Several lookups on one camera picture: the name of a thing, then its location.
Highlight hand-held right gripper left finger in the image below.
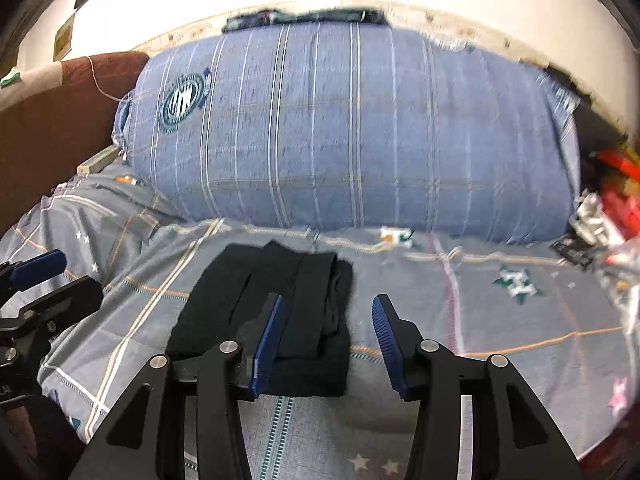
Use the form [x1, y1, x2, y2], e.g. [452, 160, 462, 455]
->
[67, 293, 287, 480]

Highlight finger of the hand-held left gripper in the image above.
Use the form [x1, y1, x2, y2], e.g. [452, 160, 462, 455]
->
[0, 248, 68, 295]
[0, 275, 106, 343]

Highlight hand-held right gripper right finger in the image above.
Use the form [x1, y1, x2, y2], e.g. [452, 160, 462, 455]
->
[371, 293, 584, 480]

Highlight black pants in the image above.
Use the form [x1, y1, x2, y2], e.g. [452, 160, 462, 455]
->
[165, 241, 355, 397]

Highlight grey printed bed sheet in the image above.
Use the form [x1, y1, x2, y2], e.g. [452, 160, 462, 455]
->
[0, 159, 640, 480]

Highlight wooden slat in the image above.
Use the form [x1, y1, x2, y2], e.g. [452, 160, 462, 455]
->
[75, 146, 124, 177]

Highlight brown headboard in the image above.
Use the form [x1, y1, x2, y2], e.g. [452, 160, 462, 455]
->
[0, 51, 152, 237]

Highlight white cloth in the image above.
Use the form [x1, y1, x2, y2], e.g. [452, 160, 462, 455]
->
[0, 60, 67, 112]

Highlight black plastic item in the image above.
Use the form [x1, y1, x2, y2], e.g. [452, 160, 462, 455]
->
[550, 236, 597, 272]

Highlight blue plaid pillow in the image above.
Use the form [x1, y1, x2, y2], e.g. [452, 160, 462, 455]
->
[111, 21, 584, 244]

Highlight clear plastic bag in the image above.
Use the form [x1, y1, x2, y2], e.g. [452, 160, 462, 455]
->
[595, 240, 640, 337]

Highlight white crumpled bag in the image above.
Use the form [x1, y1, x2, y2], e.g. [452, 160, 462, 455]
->
[570, 191, 626, 247]

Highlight red plastic bag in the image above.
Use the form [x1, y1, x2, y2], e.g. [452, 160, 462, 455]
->
[596, 147, 640, 232]

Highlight black cloth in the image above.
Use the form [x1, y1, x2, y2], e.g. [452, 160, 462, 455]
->
[574, 104, 627, 196]

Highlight dark blue cloth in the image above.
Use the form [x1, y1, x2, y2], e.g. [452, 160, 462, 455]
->
[222, 6, 391, 34]

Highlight white string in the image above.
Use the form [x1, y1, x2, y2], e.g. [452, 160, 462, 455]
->
[86, 54, 127, 103]

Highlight small wall picture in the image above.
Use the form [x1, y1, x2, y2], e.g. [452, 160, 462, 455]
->
[52, 11, 77, 59]

